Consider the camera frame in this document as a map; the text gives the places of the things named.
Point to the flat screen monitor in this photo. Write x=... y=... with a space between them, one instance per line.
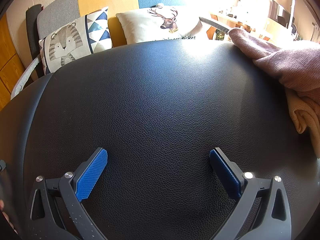
x=281 y=17

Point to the cream cloth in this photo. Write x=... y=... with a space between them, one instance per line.
x=307 y=115

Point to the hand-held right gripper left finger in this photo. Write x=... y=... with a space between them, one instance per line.
x=92 y=175

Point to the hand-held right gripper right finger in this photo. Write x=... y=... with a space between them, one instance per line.
x=225 y=175

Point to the pink knit sweater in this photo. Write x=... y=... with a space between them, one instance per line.
x=287 y=60

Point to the tiger print cushion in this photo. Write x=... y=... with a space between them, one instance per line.
x=67 y=42

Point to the deer print cushion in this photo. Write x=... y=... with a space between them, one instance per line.
x=150 y=25

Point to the wooden shelf unit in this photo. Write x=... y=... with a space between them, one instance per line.
x=250 y=23

